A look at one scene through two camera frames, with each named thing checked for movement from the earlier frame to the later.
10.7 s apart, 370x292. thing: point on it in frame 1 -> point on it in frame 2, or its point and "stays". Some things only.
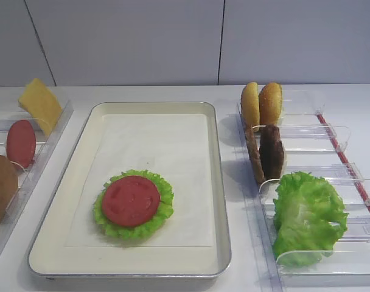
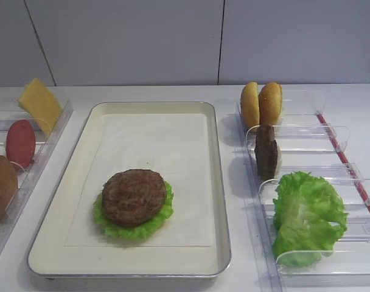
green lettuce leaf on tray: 165,209 stays
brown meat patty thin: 254,154 -> 134,197
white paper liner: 173,146 stays
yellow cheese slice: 41,104 stays
